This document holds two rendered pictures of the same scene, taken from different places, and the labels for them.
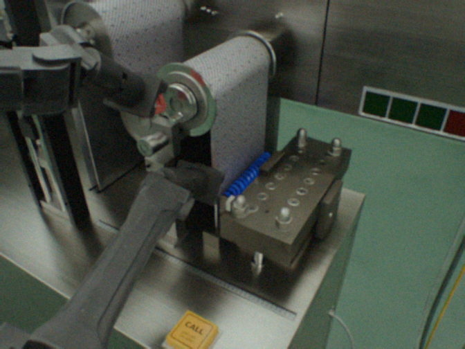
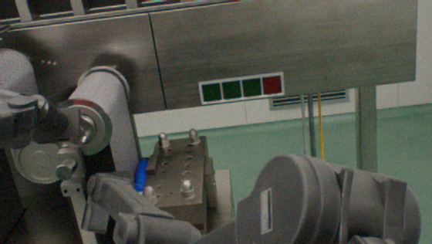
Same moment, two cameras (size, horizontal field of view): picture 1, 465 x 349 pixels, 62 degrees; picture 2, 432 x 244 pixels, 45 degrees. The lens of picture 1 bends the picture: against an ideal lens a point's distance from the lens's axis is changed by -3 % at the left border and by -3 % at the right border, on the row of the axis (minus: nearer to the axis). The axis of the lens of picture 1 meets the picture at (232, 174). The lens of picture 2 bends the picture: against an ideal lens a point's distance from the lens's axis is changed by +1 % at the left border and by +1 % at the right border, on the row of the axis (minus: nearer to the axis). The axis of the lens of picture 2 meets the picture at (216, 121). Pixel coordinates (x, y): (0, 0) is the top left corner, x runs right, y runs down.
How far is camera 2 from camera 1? 0.59 m
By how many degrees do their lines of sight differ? 27
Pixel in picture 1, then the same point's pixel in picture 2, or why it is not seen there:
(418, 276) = not seen: outside the picture
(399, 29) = (208, 35)
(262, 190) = (157, 183)
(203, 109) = (101, 127)
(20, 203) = not seen: outside the picture
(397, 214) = not seen: hidden behind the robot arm
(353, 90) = (191, 88)
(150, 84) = (70, 113)
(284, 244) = (197, 205)
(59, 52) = (24, 99)
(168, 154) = (79, 175)
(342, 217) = (221, 188)
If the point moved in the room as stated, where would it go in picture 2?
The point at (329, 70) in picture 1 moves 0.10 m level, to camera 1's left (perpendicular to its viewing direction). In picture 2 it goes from (169, 79) to (137, 88)
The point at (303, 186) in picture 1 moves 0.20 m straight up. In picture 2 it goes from (186, 169) to (174, 103)
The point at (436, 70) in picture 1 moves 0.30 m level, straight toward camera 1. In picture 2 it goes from (242, 54) to (251, 88)
